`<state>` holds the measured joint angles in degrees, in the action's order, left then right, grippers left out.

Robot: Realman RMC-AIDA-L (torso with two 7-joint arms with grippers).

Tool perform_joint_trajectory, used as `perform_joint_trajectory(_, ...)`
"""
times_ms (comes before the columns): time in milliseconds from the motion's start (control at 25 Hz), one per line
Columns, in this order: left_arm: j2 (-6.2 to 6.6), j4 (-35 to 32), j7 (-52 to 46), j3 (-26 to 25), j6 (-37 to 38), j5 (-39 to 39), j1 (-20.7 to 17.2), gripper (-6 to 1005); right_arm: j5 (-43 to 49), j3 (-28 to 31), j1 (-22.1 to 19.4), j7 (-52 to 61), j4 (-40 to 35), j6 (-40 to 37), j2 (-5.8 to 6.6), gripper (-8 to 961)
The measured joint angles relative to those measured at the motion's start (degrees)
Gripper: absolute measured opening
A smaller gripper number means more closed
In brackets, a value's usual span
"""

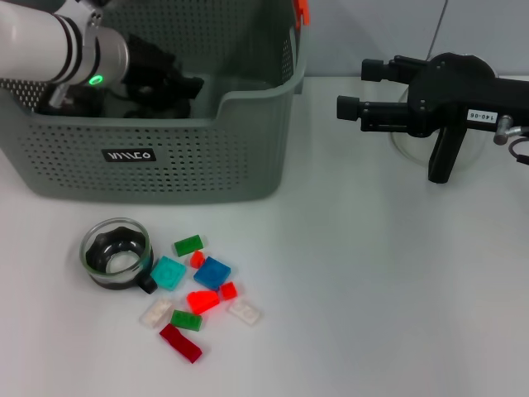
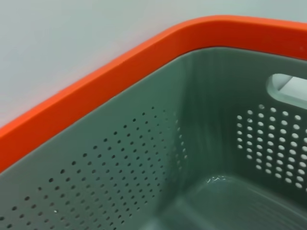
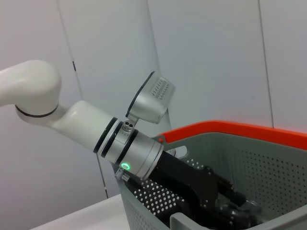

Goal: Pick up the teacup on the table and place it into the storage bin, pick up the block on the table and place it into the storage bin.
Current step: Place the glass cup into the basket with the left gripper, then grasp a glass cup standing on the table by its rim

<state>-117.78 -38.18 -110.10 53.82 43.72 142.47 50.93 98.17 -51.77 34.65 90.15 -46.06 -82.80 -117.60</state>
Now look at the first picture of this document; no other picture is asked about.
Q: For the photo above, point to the small red toy brick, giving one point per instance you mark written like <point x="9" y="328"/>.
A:
<point x="197" y="259"/>
<point x="228" y="290"/>

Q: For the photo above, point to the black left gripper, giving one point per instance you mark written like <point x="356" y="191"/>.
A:
<point x="153" y="68"/>

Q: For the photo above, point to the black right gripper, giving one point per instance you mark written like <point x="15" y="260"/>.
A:
<point x="454" y="103"/>

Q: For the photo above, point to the cyan square toy brick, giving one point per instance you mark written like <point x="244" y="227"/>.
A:
<point x="167" y="274"/>

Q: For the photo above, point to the green toy brick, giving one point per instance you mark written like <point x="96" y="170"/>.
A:
<point x="188" y="245"/>
<point x="186" y="319"/>

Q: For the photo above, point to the white toy brick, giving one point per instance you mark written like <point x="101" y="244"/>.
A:
<point x="244" y="311"/>
<point x="156" y="313"/>

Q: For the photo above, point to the dark clay teapot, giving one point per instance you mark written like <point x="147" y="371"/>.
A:
<point x="82" y="108"/>

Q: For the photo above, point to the grey-green perforated storage basket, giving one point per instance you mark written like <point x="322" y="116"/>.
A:
<point x="186" y="165"/>

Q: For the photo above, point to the orange-red sloped toy brick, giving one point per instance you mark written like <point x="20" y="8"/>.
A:
<point x="202" y="302"/>

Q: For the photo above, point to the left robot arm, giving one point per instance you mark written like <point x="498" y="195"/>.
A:
<point x="37" y="45"/>

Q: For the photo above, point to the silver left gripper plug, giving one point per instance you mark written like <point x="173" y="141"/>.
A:
<point x="58" y="97"/>

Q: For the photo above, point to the blue square toy brick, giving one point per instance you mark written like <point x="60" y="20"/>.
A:
<point x="213" y="272"/>

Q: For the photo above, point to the glass teacup with black base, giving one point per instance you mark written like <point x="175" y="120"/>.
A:
<point x="117" y="264"/>
<point x="173" y="111"/>

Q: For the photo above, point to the dark red long toy brick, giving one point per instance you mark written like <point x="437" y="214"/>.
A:
<point x="182" y="343"/>

